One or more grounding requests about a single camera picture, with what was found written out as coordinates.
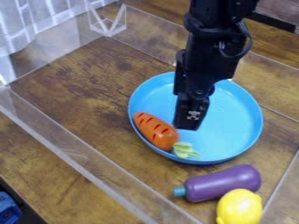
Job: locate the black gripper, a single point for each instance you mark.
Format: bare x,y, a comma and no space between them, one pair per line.
209,61

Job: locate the yellow toy lemon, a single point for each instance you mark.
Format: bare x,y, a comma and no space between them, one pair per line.
240,207

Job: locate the purple toy eggplant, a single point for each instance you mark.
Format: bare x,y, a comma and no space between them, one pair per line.
212,186

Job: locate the clear acrylic enclosure wall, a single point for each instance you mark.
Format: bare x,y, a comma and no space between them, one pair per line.
72,155

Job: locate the blue round tray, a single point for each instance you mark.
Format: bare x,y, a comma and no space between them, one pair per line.
232,126

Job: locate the dark baseboard strip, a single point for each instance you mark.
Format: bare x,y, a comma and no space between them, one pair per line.
273,22

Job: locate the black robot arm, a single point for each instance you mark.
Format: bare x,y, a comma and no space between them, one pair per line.
221,12

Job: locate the blue object at corner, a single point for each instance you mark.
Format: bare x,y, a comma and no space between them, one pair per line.
10,210

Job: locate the orange toy carrot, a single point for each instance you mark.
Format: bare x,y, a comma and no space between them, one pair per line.
162,135

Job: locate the white patterned curtain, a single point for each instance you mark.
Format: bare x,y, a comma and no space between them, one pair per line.
28,17

